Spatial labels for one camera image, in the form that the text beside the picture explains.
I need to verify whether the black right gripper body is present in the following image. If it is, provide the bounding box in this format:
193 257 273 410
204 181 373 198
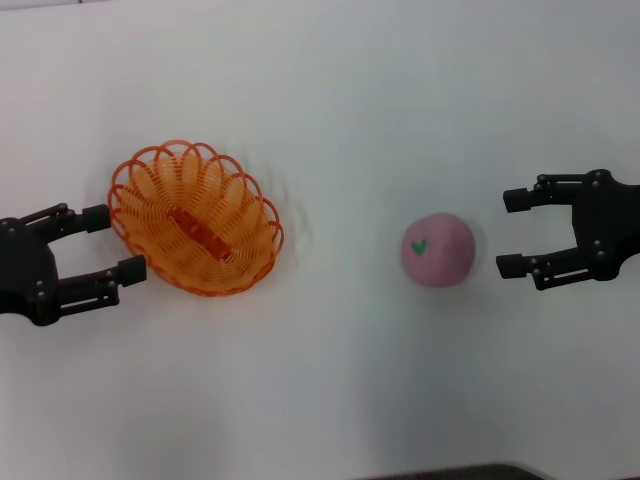
569 169 640 282

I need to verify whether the dark robot torso edge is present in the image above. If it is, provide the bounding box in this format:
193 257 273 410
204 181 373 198
349 461 554 480

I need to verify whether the orange woven plastic basket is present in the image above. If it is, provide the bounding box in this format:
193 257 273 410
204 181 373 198
108 139 285 299

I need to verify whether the pink toy peach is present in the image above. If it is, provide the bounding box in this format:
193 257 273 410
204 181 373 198
399 212 477 289

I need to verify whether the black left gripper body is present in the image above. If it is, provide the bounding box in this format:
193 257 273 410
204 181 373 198
0 215 62 328

